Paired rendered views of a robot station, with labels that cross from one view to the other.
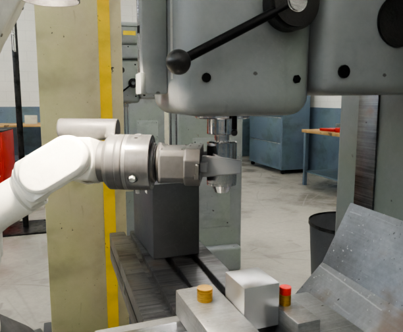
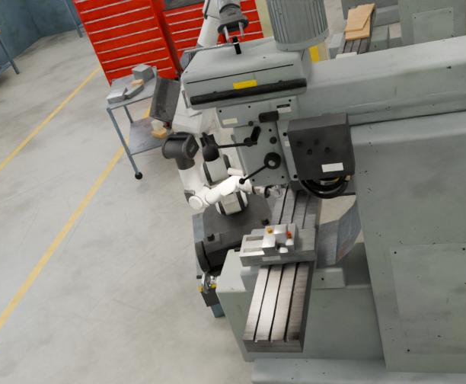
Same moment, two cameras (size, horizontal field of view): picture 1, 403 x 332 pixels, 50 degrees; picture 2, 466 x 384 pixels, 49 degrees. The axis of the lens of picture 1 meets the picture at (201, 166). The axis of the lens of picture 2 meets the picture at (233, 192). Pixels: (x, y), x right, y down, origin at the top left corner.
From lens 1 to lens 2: 1.92 m
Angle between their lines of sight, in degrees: 45
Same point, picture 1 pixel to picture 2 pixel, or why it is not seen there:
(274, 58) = (273, 172)
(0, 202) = (216, 194)
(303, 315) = (289, 242)
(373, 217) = not seen: hidden behind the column
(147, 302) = (276, 217)
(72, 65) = not seen: hidden behind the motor
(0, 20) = (207, 125)
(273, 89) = (276, 180)
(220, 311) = (270, 237)
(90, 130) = (237, 174)
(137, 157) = (248, 187)
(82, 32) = not seen: outside the picture
